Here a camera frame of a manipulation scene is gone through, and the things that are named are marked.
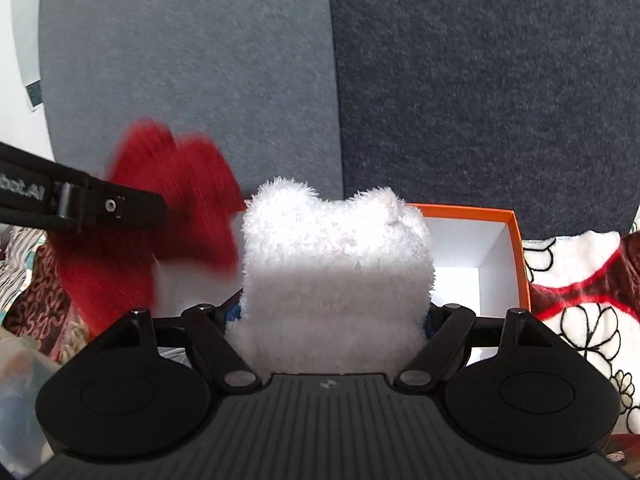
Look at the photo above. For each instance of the small wall control panel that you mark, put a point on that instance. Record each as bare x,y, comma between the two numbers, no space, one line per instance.
35,94

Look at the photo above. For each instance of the orange cardboard box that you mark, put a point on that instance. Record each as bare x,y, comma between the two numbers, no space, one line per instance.
465,245

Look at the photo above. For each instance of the white plush toy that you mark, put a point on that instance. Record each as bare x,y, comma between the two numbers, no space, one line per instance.
330,270

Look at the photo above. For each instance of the striped patterned cloth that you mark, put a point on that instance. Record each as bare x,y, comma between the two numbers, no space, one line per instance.
35,300

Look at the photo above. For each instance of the light grey felt panel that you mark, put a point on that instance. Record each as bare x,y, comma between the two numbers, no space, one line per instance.
200,60

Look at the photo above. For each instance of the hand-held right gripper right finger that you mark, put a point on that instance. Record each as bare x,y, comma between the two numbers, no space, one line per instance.
445,335

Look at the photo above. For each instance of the clear plastic storage box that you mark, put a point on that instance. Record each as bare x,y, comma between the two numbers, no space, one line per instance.
20,400

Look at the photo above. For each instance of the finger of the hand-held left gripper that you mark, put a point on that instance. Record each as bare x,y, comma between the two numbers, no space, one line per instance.
130,207

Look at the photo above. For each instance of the red and white floral blanket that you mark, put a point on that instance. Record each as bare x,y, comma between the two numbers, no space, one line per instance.
575,320

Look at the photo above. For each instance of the dark grey felt panel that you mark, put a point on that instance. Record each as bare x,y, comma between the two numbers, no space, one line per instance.
475,85

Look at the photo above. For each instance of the red fluffy cloth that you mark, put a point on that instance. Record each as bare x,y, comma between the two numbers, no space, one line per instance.
200,210

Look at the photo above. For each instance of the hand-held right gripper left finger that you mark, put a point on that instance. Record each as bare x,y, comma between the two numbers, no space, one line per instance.
210,330

